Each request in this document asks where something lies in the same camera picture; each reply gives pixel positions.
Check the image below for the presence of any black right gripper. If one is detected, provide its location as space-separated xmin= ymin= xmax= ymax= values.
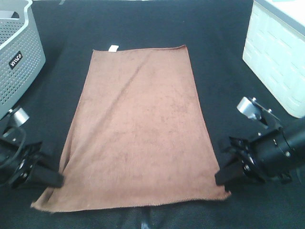
xmin=214 ymin=136 xmax=292 ymax=186

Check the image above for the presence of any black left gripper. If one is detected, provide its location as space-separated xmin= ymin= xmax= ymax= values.
xmin=0 ymin=141 xmax=64 ymax=188

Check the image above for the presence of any brown towel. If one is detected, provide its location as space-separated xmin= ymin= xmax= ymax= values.
xmin=31 ymin=45 xmax=230 ymax=212

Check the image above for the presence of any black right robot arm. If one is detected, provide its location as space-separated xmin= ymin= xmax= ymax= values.
xmin=214 ymin=118 xmax=305 ymax=186

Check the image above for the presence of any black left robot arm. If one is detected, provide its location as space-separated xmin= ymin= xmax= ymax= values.
xmin=0 ymin=137 xmax=64 ymax=189

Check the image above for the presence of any grey tape strip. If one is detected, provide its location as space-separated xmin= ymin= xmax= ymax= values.
xmin=141 ymin=221 xmax=150 ymax=229

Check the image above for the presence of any grey perforated plastic basket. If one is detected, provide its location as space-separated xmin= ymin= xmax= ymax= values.
xmin=0 ymin=0 xmax=46 ymax=117

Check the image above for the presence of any pale green plastic bin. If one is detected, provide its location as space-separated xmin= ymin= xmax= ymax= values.
xmin=243 ymin=0 xmax=305 ymax=118

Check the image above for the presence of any black tablecloth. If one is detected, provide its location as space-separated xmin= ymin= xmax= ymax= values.
xmin=0 ymin=0 xmax=305 ymax=229

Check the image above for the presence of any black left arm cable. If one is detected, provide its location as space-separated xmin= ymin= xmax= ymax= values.
xmin=0 ymin=126 xmax=27 ymax=169

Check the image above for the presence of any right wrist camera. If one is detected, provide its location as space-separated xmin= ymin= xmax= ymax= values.
xmin=236 ymin=96 xmax=282 ymax=129

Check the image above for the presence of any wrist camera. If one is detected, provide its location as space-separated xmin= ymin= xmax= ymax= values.
xmin=8 ymin=106 xmax=29 ymax=127
xmin=236 ymin=96 xmax=282 ymax=129

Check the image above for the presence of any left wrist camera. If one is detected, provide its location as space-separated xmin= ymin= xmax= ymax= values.
xmin=8 ymin=106 xmax=29 ymax=127

